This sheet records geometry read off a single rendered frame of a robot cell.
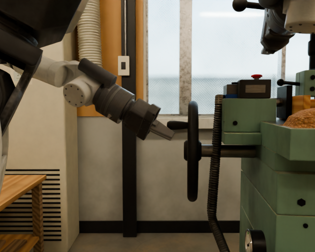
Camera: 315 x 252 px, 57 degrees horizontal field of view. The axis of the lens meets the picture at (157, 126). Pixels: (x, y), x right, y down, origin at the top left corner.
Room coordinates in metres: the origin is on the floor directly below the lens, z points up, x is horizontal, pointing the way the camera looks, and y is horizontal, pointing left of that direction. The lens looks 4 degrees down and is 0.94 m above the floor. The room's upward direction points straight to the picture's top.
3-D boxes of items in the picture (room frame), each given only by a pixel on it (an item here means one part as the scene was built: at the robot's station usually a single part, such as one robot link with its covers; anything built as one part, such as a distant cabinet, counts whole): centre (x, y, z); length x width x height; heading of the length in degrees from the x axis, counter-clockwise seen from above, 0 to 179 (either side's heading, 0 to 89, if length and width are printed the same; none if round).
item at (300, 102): (0.79, -0.37, 0.93); 0.19 x 0.02 x 0.07; 173
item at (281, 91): (0.82, -0.33, 0.95); 0.09 x 0.07 x 0.09; 173
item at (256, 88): (0.83, -0.25, 0.99); 0.13 x 0.11 x 0.06; 173
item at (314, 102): (0.82, -0.41, 0.93); 0.24 x 0.01 x 0.06; 173
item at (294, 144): (0.82, -0.33, 0.87); 0.61 x 0.30 x 0.06; 173
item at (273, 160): (0.81, -0.38, 0.82); 0.40 x 0.21 x 0.04; 173
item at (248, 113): (0.83, -0.25, 0.91); 0.15 x 0.14 x 0.09; 173
